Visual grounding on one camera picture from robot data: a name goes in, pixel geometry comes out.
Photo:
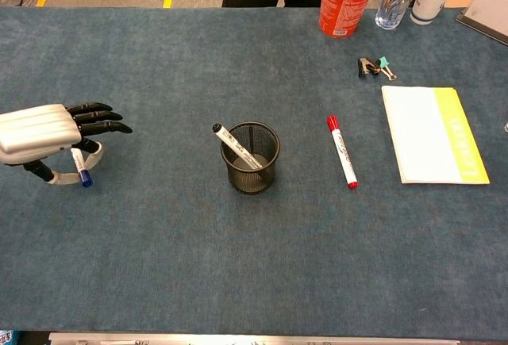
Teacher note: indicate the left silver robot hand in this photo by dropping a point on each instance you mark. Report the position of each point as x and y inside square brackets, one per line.
[35, 133]

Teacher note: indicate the white marker with blue cap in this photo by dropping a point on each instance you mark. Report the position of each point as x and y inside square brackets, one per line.
[79, 160]

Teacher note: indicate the white marker with red cap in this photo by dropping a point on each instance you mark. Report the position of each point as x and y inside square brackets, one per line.
[341, 151]

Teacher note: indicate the black mesh pen cup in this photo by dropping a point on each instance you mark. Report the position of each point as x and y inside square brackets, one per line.
[254, 184]

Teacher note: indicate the blue felt table mat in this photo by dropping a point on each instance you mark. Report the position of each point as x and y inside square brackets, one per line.
[158, 242]

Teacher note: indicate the white marker with black cap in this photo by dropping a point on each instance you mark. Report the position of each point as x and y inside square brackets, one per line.
[226, 137]

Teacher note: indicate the blue printed package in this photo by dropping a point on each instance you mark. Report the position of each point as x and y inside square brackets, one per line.
[8, 338]

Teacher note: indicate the orange canister with lid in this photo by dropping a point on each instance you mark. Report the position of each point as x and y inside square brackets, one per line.
[345, 8]

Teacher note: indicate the white and yellow notebook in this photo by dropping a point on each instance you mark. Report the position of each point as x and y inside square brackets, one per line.
[420, 135]

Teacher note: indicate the grey laptop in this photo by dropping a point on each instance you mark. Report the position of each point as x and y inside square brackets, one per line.
[490, 12]

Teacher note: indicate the aluminium frame rail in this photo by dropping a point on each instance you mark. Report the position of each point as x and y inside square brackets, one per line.
[238, 339]

